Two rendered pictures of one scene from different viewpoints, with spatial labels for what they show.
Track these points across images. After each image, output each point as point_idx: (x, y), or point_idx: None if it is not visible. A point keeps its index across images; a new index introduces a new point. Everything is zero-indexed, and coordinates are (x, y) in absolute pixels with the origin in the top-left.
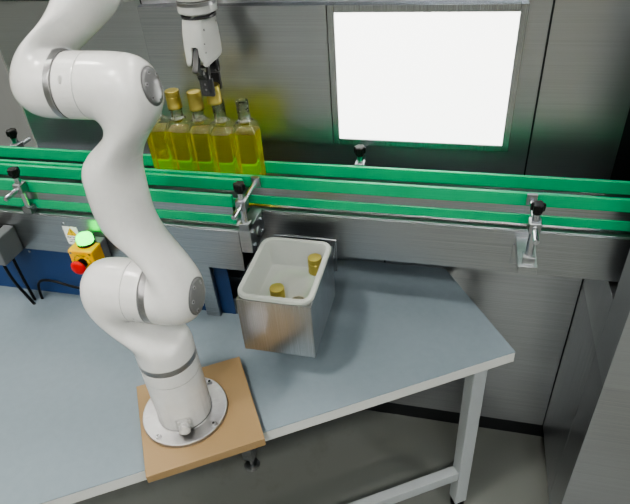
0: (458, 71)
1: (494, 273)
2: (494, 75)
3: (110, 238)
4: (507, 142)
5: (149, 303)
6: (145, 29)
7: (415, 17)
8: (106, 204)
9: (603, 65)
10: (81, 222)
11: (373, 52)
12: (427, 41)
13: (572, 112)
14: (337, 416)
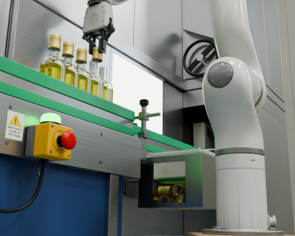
0: (149, 100)
1: (159, 234)
2: (158, 106)
3: (247, 32)
4: None
5: (261, 81)
6: (20, 9)
7: (137, 69)
8: (247, 11)
9: (175, 114)
10: (32, 109)
11: (124, 79)
12: (140, 82)
13: (172, 133)
14: None
